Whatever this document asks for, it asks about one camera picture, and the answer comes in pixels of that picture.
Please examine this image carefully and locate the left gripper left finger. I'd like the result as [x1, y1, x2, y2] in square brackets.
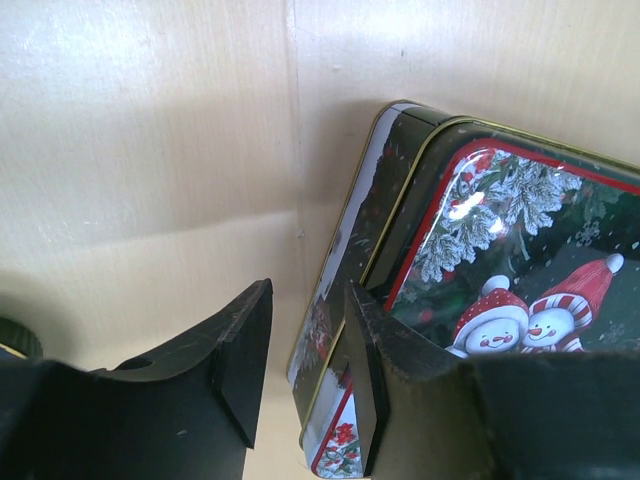
[1, 279, 273, 479]

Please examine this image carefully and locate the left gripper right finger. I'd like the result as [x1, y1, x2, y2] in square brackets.
[345, 284, 639, 479]

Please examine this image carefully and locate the gold square tin box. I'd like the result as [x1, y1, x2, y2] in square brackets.
[287, 101, 447, 479]

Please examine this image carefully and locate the gold tin lid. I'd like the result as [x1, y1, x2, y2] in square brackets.
[304, 114, 640, 456]

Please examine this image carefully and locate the black cookie tray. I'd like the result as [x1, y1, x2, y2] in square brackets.
[0, 317, 43, 360]

